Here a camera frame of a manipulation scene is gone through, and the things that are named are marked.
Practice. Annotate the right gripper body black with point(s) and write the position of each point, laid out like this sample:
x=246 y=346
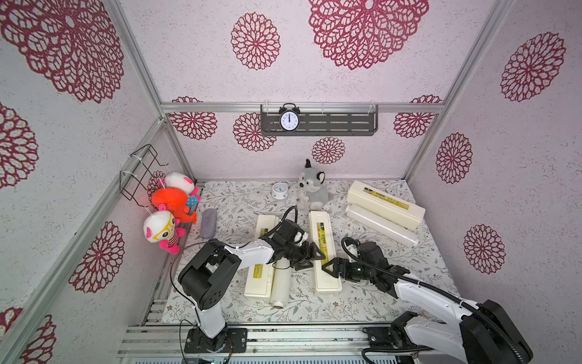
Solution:
x=348 y=268

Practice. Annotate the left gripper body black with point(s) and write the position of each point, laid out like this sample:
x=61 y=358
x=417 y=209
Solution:
x=297 y=254

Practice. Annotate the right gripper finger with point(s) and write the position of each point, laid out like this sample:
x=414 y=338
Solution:
x=337 y=274
x=336 y=265

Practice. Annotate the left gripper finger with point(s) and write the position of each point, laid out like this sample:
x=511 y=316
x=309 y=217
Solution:
x=314 y=253
x=305 y=263

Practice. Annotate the cream wrap dispenser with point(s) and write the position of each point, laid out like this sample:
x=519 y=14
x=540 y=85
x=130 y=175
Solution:
x=321 y=233
x=260 y=277

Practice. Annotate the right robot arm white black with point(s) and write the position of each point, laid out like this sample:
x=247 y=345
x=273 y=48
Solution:
x=465 y=330

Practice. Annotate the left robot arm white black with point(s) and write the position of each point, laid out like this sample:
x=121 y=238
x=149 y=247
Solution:
x=206 y=277

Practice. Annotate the left plastic wrap roll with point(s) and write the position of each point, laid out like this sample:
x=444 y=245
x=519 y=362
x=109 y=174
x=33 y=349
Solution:
x=281 y=286

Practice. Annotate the floral table mat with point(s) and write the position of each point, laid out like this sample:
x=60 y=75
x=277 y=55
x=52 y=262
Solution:
x=239 y=204

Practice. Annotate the grey husky plush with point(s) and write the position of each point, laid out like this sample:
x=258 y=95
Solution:
x=313 y=194

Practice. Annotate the small white round clock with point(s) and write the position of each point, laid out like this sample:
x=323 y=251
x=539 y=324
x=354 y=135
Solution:
x=280 y=191

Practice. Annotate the back right cream dispenser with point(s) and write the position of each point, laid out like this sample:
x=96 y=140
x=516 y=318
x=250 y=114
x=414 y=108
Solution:
x=392 y=208

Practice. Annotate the grey cloth roll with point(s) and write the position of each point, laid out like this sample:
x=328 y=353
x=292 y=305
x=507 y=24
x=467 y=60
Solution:
x=208 y=225

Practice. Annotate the black alarm clock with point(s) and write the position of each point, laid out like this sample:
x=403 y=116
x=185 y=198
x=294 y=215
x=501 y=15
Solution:
x=289 y=117

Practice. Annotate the red plush toy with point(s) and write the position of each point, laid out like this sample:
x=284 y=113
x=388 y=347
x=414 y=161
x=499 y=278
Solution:
x=174 y=200

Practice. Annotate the white plush with glasses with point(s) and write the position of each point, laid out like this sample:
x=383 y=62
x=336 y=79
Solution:
x=161 y=228

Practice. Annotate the white pink plush upper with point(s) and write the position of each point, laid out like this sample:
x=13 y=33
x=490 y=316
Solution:
x=181 y=182

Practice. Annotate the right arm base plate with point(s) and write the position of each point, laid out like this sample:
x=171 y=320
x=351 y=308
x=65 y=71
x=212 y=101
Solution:
x=392 y=338

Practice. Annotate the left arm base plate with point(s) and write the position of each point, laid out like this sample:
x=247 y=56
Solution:
x=228 y=340

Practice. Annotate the grey wall shelf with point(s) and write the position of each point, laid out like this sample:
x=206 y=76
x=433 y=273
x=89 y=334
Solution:
x=353 y=123

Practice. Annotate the black wire basket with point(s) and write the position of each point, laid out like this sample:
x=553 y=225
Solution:
x=140 y=183

